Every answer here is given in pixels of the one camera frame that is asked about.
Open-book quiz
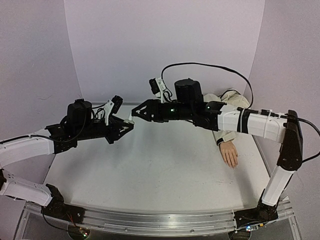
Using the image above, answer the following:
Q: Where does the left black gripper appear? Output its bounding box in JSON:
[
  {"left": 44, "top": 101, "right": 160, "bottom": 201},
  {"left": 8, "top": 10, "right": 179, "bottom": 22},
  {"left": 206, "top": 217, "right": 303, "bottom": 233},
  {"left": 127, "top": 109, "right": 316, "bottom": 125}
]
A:
[{"left": 76, "top": 115, "right": 135, "bottom": 145}]

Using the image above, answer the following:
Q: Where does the white nail polish bottle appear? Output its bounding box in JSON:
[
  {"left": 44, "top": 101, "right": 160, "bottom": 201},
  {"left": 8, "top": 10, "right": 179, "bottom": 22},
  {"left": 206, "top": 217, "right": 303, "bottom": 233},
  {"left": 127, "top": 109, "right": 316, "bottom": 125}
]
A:
[{"left": 124, "top": 113, "right": 135, "bottom": 125}]

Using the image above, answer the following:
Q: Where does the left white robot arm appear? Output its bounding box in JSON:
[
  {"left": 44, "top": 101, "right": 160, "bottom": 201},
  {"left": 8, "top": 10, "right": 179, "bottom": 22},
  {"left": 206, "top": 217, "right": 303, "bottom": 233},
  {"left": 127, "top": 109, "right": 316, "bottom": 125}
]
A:
[{"left": 0, "top": 96, "right": 134, "bottom": 219}]

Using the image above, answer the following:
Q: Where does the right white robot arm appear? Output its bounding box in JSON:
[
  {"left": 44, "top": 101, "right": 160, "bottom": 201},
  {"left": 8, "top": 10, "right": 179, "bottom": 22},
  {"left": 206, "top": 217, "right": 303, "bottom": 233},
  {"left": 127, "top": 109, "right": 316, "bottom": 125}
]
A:
[{"left": 131, "top": 78, "right": 303, "bottom": 207}]

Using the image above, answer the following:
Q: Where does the beige jacket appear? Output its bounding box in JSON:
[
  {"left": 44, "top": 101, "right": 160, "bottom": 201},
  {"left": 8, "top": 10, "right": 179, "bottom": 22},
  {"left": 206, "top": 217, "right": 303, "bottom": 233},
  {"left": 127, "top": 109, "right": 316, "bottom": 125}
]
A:
[{"left": 203, "top": 89, "right": 250, "bottom": 146}]

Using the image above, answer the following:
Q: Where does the mannequin hand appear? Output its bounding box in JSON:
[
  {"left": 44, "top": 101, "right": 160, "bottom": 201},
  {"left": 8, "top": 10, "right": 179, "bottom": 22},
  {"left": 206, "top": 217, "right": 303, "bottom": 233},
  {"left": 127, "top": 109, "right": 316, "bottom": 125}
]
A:
[{"left": 219, "top": 141, "right": 238, "bottom": 168}]

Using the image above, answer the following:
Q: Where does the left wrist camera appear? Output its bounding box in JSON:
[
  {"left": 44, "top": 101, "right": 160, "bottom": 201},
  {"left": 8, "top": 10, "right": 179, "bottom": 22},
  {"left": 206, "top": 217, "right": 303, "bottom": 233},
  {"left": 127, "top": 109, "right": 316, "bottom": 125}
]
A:
[{"left": 103, "top": 95, "right": 123, "bottom": 126}]

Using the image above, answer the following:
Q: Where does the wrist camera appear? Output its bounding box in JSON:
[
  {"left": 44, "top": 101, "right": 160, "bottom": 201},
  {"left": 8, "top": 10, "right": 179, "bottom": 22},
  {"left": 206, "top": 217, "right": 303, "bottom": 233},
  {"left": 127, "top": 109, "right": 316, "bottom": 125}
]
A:
[
  {"left": 149, "top": 78, "right": 173, "bottom": 103},
  {"left": 103, "top": 95, "right": 123, "bottom": 126}
]

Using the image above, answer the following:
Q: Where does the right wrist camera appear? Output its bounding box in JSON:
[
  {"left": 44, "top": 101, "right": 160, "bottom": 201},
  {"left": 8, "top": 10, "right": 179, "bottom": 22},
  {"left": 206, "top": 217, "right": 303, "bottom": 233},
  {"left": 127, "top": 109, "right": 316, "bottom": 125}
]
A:
[{"left": 149, "top": 78, "right": 173, "bottom": 103}]

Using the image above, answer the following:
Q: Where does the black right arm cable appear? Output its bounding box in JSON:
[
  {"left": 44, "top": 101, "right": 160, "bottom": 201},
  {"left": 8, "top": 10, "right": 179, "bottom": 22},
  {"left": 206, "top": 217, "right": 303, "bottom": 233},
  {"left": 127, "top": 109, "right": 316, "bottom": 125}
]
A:
[{"left": 161, "top": 62, "right": 320, "bottom": 163}]

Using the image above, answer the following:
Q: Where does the aluminium front rail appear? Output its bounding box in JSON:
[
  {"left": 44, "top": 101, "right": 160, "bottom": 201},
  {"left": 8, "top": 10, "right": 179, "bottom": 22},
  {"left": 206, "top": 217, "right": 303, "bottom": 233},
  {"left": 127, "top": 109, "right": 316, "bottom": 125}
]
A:
[{"left": 14, "top": 200, "right": 301, "bottom": 240}]

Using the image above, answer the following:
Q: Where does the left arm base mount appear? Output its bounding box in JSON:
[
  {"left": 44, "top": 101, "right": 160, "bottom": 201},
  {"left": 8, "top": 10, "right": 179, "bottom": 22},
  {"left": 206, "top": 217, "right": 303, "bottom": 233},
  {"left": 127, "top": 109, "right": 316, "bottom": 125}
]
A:
[{"left": 41, "top": 183, "right": 85, "bottom": 224}]

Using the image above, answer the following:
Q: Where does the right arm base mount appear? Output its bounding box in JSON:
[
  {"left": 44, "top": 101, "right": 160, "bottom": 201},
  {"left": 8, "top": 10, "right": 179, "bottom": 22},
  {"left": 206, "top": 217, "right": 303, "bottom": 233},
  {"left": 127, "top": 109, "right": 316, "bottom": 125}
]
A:
[{"left": 233, "top": 191, "right": 280, "bottom": 230}]

